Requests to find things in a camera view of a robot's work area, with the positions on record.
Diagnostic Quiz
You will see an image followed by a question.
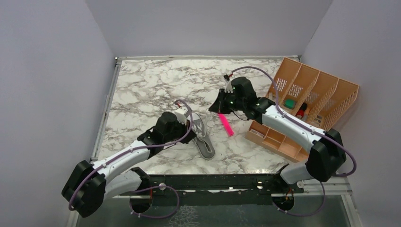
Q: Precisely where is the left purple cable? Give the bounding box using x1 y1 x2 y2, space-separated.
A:
68 99 193 211

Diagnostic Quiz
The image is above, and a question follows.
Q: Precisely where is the pink plastic bar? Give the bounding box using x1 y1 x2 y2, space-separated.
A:
218 113 234 137

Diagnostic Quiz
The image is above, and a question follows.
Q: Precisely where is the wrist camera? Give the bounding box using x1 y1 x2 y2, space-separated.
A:
173 106 189 125
223 73 234 93

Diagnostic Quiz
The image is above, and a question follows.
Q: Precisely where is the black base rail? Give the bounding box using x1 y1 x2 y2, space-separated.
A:
123 174 304 206

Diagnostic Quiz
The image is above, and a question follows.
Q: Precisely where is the purple cable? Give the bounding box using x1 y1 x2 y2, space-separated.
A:
68 99 193 211
230 66 358 217

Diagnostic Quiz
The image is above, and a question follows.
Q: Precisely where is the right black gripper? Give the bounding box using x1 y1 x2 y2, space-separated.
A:
209 88 245 114

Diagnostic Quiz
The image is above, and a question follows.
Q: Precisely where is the grey canvas sneaker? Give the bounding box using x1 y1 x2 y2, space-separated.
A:
191 112 215 159

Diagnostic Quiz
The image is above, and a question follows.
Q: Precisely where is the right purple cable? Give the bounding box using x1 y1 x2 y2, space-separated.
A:
230 66 358 217

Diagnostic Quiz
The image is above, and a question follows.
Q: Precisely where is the orange plastic organizer tray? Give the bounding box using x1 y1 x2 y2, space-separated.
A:
245 57 359 162

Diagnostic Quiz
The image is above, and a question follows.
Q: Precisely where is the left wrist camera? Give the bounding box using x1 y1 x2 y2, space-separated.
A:
173 106 189 125

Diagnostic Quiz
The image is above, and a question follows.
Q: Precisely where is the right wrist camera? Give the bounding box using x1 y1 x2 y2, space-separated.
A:
223 73 234 93

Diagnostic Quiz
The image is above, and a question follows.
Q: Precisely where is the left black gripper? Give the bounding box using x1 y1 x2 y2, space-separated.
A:
164 117 197 144

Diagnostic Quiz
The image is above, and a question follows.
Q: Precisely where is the red cap bottle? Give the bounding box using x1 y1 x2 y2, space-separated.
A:
296 103 308 119

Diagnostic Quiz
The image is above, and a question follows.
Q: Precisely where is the green cap item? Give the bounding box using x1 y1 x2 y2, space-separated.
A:
284 99 296 109

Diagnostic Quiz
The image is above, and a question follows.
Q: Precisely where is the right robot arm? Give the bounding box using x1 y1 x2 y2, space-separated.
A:
209 77 346 192

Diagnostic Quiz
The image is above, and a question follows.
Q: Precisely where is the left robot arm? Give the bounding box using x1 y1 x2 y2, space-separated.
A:
61 107 196 218

